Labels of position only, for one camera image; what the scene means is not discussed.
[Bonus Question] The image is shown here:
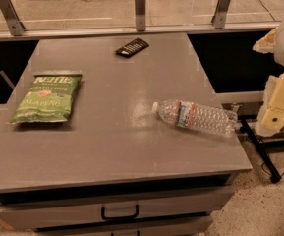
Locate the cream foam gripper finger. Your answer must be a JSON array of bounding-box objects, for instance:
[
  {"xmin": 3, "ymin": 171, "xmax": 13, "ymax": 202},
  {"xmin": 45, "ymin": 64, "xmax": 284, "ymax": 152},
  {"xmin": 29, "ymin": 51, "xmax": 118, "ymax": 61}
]
[{"xmin": 253, "ymin": 28, "xmax": 277, "ymax": 54}]

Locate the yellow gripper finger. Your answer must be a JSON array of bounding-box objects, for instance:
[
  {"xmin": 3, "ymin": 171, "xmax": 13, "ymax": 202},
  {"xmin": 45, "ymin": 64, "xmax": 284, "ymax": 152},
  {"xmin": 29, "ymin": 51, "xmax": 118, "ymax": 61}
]
[{"xmin": 255, "ymin": 73, "xmax": 284, "ymax": 137}]

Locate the green jalapeno chip bag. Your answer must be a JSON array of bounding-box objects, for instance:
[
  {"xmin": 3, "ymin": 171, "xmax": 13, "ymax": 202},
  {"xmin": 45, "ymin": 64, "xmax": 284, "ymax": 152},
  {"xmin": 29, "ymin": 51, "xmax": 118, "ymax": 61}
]
[{"xmin": 10, "ymin": 70, "xmax": 83, "ymax": 124}]

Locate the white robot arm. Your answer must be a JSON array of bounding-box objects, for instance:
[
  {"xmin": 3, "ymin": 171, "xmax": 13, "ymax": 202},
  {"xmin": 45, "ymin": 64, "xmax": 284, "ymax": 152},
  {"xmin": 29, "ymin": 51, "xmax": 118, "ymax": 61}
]
[{"xmin": 253, "ymin": 20, "xmax": 284, "ymax": 137}]

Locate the clear plastic water bottle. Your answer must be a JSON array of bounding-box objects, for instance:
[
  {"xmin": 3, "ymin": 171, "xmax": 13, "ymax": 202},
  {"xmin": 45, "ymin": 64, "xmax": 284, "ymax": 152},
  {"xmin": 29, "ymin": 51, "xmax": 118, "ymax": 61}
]
[{"xmin": 152, "ymin": 99, "xmax": 238, "ymax": 137}]

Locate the black metal stand leg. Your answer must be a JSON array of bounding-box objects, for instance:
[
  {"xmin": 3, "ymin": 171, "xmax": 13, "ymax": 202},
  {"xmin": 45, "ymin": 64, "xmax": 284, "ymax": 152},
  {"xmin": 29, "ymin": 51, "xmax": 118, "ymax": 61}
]
[{"xmin": 240, "ymin": 119, "xmax": 281, "ymax": 183}]

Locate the lower grey cabinet drawer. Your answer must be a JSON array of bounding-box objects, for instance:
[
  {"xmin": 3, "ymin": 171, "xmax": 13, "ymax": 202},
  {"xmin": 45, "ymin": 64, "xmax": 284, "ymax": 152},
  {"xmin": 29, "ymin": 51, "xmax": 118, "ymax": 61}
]
[{"xmin": 35, "ymin": 216, "xmax": 212, "ymax": 236}]

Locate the grey cabinet drawer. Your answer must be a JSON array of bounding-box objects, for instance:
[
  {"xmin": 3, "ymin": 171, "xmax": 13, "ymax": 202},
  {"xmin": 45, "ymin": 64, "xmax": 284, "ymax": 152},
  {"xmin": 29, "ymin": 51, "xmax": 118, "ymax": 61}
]
[
  {"xmin": 0, "ymin": 186, "xmax": 234, "ymax": 229},
  {"xmin": 35, "ymin": 216, "xmax": 212, "ymax": 236}
]

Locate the black floor cable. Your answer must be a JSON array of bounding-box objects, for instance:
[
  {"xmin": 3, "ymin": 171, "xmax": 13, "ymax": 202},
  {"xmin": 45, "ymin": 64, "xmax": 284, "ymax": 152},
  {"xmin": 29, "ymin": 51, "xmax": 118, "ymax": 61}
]
[{"xmin": 254, "ymin": 0, "xmax": 276, "ymax": 22}]

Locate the right metal railing post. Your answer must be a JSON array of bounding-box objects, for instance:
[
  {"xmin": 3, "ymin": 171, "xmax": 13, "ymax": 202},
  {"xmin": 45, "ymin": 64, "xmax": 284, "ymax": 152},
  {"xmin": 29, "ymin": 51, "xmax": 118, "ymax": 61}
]
[{"xmin": 211, "ymin": 0, "xmax": 231, "ymax": 29}]

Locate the metal railing post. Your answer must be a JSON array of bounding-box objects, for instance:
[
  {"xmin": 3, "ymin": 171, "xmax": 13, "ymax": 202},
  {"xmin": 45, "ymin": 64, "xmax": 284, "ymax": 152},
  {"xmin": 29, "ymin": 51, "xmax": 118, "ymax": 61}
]
[
  {"xmin": 135, "ymin": 0, "xmax": 146, "ymax": 31},
  {"xmin": 211, "ymin": 0, "xmax": 231, "ymax": 29},
  {"xmin": 0, "ymin": 0, "xmax": 26, "ymax": 36}
]

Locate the middle metal railing post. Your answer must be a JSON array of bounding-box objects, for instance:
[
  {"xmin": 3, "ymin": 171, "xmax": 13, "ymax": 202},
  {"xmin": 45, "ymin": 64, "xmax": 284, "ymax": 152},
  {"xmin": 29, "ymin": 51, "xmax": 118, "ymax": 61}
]
[{"xmin": 135, "ymin": 0, "xmax": 146, "ymax": 31}]

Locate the black drawer handle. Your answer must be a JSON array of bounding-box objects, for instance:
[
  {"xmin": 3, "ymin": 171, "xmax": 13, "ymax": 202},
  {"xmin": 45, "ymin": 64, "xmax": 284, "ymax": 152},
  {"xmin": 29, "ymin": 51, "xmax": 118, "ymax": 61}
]
[{"xmin": 100, "ymin": 205, "xmax": 140, "ymax": 221}]

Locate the left metal railing post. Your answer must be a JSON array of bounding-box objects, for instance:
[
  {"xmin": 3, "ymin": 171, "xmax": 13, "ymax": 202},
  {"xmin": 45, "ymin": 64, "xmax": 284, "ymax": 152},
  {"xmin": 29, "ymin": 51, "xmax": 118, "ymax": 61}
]
[{"xmin": 0, "ymin": 0, "xmax": 26, "ymax": 36}]

